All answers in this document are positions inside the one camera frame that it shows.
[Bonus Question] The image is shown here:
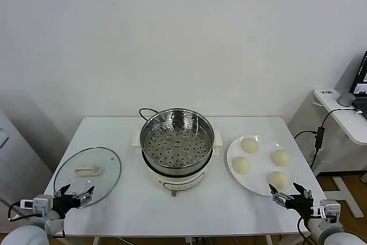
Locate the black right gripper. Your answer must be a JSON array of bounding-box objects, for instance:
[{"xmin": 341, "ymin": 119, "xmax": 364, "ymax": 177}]
[{"xmin": 268, "ymin": 182, "xmax": 315, "ymax": 223}]

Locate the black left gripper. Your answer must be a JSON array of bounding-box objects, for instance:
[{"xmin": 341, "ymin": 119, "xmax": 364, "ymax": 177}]
[{"xmin": 52, "ymin": 183, "xmax": 96, "ymax": 217}]

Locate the white steamed baozi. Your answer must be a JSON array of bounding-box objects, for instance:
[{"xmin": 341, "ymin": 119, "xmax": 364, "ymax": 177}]
[
  {"xmin": 267, "ymin": 170, "xmax": 289, "ymax": 192},
  {"xmin": 231, "ymin": 156, "xmax": 251, "ymax": 175},
  {"xmin": 240, "ymin": 137, "xmax": 260, "ymax": 154},
  {"xmin": 270, "ymin": 149, "xmax": 291, "ymax": 168}
]

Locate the glass lid with cream handle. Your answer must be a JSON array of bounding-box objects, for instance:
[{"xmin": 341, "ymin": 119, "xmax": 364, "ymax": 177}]
[{"xmin": 53, "ymin": 146, "xmax": 122, "ymax": 208}]

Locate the perforated steel steamer basket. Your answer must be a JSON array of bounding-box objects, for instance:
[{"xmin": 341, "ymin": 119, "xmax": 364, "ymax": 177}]
[{"xmin": 139, "ymin": 107, "xmax": 215, "ymax": 171}]

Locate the white round plate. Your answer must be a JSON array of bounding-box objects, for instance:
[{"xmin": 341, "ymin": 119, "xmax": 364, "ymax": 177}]
[{"xmin": 226, "ymin": 134, "xmax": 297, "ymax": 197}]

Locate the white side desk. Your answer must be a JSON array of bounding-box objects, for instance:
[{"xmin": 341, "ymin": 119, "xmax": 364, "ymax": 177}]
[{"xmin": 312, "ymin": 88, "xmax": 367, "ymax": 217}]

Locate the cream electric cooker base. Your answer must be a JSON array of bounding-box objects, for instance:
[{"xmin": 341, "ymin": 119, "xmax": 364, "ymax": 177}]
[{"xmin": 131, "ymin": 129, "xmax": 224, "ymax": 199}]

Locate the grey round desk gadget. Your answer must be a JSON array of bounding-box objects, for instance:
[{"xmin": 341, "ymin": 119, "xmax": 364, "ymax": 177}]
[{"xmin": 337, "ymin": 89, "xmax": 356, "ymax": 107}]

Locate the black laptop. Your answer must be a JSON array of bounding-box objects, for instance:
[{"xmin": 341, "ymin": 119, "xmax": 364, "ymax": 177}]
[{"xmin": 349, "ymin": 50, "xmax": 367, "ymax": 119}]

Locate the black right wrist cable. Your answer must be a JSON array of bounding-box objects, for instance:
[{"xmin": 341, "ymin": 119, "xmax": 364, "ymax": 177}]
[{"xmin": 296, "ymin": 216, "xmax": 309, "ymax": 240}]

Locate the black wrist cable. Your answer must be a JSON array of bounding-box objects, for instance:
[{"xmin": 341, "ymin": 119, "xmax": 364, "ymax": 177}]
[
  {"xmin": 7, "ymin": 203, "xmax": 24, "ymax": 222},
  {"xmin": 296, "ymin": 216, "xmax": 309, "ymax": 240}
]

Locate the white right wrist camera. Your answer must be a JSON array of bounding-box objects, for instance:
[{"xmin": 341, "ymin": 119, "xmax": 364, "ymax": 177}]
[{"xmin": 314, "ymin": 199, "xmax": 342, "ymax": 223}]

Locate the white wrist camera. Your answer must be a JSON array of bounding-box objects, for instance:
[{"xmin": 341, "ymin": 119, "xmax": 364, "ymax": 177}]
[
  {"xmin": 314, "ymin": 199, "xmax": 342, "ymax": 223},
  {"xmin": 19, "ymin": 195, "xmax": 54, "ymax": 216}
]

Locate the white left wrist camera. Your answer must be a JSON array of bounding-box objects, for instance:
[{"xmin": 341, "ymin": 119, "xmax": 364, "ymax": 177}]
[{"xmin": 19, "ymin": 195, "xmax": 54, "ymax": 216}]

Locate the black power adapter with cable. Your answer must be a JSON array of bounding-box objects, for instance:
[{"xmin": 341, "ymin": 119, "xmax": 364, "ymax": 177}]
[{"xmin": 294, "ymin": 108, "xmax": 362, "ymax": 171}]

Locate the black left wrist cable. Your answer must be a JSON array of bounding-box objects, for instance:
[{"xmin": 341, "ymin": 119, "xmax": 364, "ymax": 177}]
[{"xmin": 7, "ymin": 203, "xmax": 24, "ymax": 222}]

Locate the black cooker power cable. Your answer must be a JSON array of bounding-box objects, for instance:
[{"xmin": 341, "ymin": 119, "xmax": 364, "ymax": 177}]
[{"xmin": 138, "ymin": 107, "xmax": 158, "ymax": 121}]

